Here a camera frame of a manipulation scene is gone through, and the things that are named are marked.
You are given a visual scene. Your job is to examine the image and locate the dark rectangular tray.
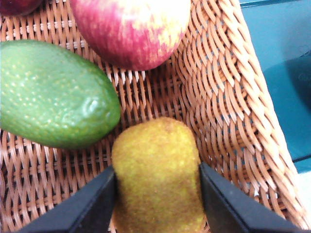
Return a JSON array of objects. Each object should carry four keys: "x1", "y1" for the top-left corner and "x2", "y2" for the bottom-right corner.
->
[{"x1": 239, "y1": 0, "x2": 311, "y2": 174}]

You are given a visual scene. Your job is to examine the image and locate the dark red fruit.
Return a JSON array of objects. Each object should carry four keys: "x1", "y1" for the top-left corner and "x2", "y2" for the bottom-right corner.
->
[{"x1": 0, "y1": 0, "x2": 43, "y2": 17}]

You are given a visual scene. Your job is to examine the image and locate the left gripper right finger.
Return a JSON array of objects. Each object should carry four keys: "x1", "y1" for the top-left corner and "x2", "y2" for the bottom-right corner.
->
[{"x1": 199, "y1": 162, "x2": 304, "y2": 233}]

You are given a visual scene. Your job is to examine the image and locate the red and yellow apple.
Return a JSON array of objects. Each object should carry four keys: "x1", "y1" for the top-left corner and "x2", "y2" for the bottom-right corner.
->
[{"x1": 69, "y1": 0, "x2": 191, "y2": 71}]

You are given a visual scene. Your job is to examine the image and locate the brown wicker basket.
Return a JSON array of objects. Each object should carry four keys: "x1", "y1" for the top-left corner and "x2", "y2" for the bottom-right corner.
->
[{"x1": 0, "y1": 0, "x2": 311, "y2": 233}]

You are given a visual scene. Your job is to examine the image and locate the green avocado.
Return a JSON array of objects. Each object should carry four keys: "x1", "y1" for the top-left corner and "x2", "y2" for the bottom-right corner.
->
[{"x1": 0, "y1": 39, "x2": 122, "y2": 150}]

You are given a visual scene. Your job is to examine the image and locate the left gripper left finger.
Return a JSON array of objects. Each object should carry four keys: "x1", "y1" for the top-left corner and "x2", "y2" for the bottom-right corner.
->
[{"x1": 17, "y1": 165, "x2": 116, "y2": 233}]

